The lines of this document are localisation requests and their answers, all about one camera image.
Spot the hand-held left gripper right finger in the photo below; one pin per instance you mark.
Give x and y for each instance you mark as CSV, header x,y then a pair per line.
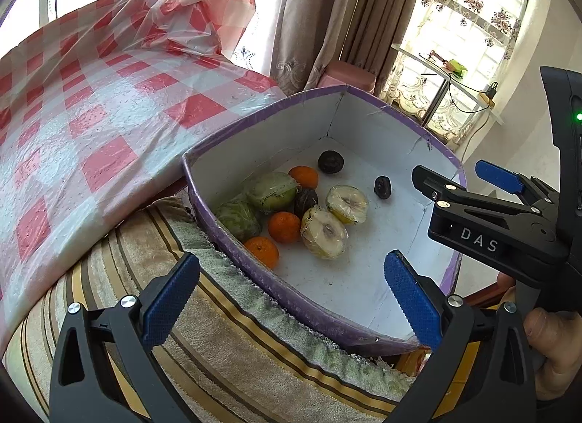
x,y
411,300

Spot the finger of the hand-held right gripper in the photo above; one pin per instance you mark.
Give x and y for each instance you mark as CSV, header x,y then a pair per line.
x,y
498,175
436,184

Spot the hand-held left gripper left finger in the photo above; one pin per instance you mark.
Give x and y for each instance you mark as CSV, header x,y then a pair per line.
x,y
170,302

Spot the dark wrinkled fruit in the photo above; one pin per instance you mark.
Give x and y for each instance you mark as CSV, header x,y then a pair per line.
x,y
305,202
383,187
330,162

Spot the purple cardboard box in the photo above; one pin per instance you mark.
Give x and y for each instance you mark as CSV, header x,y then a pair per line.
x,y
363,268

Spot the small yellow fruit half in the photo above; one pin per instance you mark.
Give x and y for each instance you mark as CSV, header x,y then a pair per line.
x,y
348,204

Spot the small mandarin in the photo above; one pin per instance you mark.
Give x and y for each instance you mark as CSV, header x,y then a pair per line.
x,y
263,252
284,227

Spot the small green fruit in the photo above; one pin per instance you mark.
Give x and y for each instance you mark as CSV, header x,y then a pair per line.
x,y
238,220

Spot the large yellow fruit half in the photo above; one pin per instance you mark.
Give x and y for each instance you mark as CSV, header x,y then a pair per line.
x,y
325,232

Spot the large orange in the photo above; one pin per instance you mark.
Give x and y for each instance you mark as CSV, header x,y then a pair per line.
x,y
303,177

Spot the large green fruit half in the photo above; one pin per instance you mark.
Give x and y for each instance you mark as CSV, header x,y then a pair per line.
x,y
273,193

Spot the person's right hand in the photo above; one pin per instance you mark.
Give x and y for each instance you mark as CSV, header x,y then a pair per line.
x,y
559,341

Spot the striped beige towel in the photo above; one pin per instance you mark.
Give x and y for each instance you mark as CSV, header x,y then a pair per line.
x,y
227,350

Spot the black charger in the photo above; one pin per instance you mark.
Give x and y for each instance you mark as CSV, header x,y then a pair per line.
x,y
491,91

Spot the green packet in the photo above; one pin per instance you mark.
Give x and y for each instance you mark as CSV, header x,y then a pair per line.
x,y
458,69

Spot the glass side table chrome base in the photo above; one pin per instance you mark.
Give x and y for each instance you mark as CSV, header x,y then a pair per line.
x,y
436,68

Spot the pink plastic stool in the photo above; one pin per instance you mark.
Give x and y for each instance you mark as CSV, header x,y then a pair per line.
x,y
350,76

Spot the floral lace sheer curtain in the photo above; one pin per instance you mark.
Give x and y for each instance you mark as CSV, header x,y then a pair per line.
x,y
477,9

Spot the embroidered brown curtain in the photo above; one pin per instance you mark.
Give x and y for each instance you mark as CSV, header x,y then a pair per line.
x,y
382,18

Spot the red white checked plastic tablecloth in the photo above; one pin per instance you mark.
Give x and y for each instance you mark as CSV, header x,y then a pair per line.
x,y
91,131

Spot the plain brown curtain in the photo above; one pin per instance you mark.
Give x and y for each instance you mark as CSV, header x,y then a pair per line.
x,y
300,18

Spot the white lace sheer curtain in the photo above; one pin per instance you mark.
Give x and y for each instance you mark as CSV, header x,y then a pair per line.
x,y
252,56

